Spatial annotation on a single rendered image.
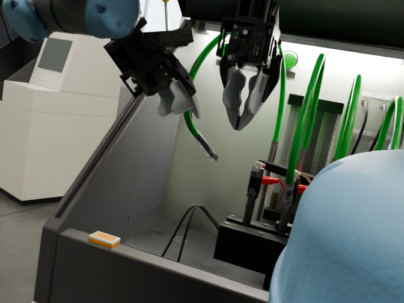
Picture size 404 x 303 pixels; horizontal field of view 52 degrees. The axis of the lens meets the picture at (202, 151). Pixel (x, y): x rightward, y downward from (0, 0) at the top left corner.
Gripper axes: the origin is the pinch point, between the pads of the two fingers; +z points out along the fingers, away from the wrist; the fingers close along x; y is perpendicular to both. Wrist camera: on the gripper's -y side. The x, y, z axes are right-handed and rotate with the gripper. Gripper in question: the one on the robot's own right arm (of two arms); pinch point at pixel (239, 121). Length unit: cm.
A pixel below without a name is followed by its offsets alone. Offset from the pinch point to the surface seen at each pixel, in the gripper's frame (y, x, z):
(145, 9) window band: -450, -252, -84
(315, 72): -19.6, 8.2, -10.4
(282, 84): -45.6, -0.7, -7.9
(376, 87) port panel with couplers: -56, 22, -12
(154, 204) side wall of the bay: -49, -31, 33
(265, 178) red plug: -29.6, 2.0, 13.7
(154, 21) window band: -453, -237, -71
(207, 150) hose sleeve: -21.4, -10.3, 9.1
